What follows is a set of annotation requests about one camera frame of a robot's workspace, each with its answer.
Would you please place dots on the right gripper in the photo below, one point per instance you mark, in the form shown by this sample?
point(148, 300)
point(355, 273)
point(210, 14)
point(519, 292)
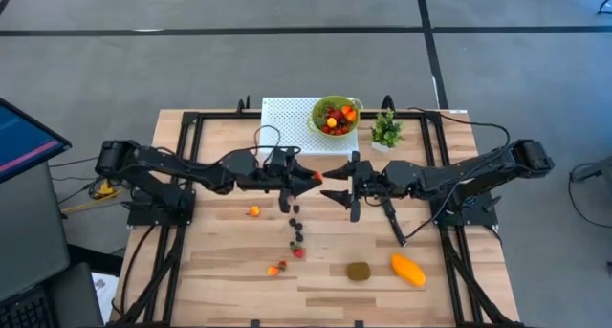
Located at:
point(368, 177)

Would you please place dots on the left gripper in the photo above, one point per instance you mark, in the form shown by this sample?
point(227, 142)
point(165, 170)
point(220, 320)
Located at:
point(275, 172)

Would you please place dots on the small orange toy fruit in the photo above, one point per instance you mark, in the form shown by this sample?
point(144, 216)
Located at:
point(331, 122)
point(273, 270)

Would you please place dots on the red-orange toy fruit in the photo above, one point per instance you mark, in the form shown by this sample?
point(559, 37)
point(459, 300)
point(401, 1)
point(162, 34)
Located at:
point(352, 115)

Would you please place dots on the large red toy strawberry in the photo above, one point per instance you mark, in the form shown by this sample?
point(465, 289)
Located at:
point(337, 114)

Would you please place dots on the green plastic colander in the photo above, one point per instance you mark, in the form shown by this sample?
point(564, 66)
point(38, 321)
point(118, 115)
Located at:
point(317, 107)

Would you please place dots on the orange-red toy peach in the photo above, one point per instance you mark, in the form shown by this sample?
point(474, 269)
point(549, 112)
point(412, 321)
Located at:
point(346, 109)

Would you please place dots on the brown toy kiwi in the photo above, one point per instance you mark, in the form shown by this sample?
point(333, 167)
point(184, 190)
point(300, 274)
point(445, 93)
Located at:
point(358, 271)

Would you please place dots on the orange toy mango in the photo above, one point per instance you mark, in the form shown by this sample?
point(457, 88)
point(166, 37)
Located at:
point(408, 270)

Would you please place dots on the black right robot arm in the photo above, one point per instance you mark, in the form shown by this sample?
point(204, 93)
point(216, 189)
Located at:
point(454, 175)

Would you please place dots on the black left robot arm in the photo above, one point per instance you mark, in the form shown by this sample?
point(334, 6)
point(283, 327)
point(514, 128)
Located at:
point(162, 163)

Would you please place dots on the white perforated shelf riser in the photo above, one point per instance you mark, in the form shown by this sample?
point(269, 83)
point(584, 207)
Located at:
point(287, 127)

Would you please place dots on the yellow-orange toy apricot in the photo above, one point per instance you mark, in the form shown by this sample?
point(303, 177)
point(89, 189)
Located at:
point(255, 211)

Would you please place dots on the black kitchen knife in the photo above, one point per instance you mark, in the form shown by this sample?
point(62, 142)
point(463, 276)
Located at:
point(396, 225)

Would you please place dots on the small potted green plant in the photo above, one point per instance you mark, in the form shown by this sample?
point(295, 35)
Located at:
point(386, 132)

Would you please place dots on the yellow tool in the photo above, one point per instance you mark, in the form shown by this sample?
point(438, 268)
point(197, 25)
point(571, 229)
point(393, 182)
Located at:
point(105, 190)

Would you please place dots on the white paper sheet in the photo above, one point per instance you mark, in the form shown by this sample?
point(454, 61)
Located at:
point(102, 294)

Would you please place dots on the computer monitor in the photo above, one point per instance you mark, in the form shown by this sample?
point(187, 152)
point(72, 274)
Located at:
point(24, 141)

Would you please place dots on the black keyboard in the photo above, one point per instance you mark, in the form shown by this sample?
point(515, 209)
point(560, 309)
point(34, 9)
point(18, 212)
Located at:
point(24, 313)

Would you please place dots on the black aluminium table frame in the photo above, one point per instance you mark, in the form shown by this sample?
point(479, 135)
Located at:
point(452, 280)

